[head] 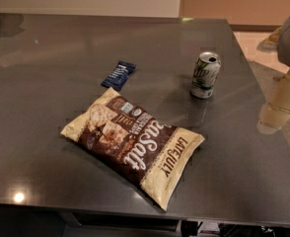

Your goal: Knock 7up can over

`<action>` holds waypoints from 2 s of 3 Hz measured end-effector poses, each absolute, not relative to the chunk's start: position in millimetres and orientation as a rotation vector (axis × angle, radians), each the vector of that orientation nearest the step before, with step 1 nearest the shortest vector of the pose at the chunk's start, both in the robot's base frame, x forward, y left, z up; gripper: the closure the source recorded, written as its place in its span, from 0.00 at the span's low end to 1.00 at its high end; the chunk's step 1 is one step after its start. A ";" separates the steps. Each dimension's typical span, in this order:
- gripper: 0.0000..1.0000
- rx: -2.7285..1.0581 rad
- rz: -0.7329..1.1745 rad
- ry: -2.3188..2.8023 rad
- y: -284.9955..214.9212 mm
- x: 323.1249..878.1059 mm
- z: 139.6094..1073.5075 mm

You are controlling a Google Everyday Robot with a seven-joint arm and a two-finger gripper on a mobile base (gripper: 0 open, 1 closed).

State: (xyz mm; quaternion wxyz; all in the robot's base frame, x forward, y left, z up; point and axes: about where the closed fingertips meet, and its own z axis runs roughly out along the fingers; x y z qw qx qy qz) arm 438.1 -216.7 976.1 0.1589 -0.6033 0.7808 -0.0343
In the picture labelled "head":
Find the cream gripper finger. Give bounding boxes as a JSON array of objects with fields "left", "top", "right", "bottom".
[{"left": 257, "top": 73, "right": 290, "bottom": 134}]

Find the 7up soda can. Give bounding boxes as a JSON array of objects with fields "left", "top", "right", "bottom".
[{"left": 190, "top": 51, "right": 221, "bottom": 99}]

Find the Late July chips bag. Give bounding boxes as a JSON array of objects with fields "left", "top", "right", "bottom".
[{"left": 61, "top": 88, "right": 204, "bottom": 209}]

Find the blue snack bar wrapper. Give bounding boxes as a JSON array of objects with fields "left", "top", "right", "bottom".
[{"left": 102, "top": 60, "right": 136, "bottom": 91}]

